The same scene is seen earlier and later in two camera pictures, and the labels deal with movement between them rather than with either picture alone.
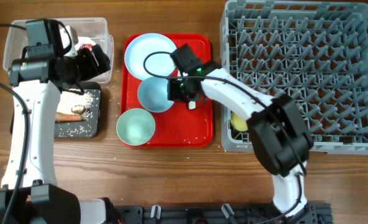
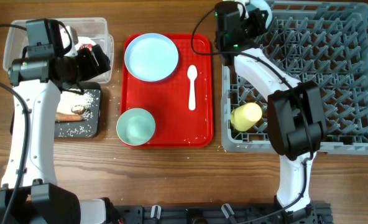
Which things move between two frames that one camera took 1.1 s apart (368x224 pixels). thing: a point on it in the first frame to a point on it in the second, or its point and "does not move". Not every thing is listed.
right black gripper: x=173 y=95 to x=258 y=24
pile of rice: x=70 y=98 does not move
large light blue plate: x=149 y=55 does not move
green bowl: x=135 y=127 does not move
